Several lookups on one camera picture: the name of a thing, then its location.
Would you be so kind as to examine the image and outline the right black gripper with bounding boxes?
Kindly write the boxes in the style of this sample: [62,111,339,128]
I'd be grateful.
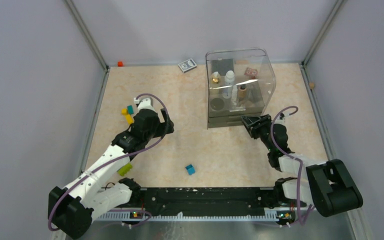
[241,114,275,152]

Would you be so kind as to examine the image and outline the black round compact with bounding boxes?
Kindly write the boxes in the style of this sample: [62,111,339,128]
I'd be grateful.
[209,97,225,111]

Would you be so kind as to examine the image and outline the clear acrylic makeup organizer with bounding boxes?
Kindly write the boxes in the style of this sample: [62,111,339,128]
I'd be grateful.
[205,47,276,128]

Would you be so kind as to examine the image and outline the white squeeze bottle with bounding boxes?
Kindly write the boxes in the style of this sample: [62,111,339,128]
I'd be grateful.
[222,70,235,99]

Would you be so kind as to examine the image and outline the clear pump bottle gold collar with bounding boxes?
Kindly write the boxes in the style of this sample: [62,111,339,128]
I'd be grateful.
[211,71,221,85]

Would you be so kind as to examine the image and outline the blue toy brick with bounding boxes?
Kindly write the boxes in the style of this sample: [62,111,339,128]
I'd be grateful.
[185,164,196,176]

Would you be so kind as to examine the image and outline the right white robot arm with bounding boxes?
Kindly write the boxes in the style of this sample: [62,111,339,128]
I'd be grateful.
[241,114,364,217]

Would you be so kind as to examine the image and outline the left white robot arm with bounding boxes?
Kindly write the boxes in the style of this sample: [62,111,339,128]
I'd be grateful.
[47,93,174,240]

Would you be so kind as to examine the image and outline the yellow block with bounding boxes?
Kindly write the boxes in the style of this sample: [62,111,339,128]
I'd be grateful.
[121,108,129,116]
[124,114,134,125]

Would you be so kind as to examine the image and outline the teal block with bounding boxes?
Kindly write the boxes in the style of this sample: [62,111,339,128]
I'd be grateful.
[126,105,134,115]

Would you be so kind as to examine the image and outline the green white toy brick stack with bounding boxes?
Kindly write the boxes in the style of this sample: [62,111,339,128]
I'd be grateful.
[117,163,133,177]

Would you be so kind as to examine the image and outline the small red snack packet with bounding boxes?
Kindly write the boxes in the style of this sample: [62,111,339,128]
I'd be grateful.
[244,67,258,79]

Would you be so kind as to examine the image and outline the black ribbed square mat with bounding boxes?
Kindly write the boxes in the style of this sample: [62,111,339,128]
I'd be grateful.
[211,58,234,75]

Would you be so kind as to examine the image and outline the playing card box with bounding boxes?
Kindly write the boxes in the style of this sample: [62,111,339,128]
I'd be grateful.
[178,58,197,73]

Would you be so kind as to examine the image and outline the wooden block at wall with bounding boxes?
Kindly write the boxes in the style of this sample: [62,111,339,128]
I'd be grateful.
[235,59,249,65]

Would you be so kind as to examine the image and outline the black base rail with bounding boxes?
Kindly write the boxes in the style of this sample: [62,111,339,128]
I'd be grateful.
[128,187,280,217]

